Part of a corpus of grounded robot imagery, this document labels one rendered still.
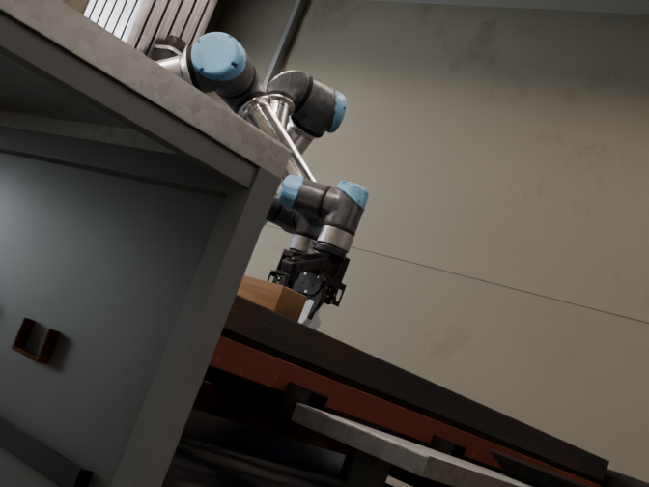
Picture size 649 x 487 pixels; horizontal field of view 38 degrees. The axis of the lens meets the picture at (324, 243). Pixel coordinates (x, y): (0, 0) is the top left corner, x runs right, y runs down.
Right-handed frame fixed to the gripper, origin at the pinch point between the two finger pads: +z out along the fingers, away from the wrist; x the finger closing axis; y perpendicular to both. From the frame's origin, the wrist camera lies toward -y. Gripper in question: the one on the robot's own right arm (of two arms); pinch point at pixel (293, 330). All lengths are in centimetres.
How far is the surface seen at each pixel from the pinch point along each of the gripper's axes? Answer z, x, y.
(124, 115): -11, -54, -94
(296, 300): -2.9, -31.8, -35.4
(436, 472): 14, -69, -36
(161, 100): -14, -55, -91
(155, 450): 23, -55, -73
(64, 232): 1, -13, -70
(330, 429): 14, -51, -39
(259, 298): -1.1, -26.7, -38.6
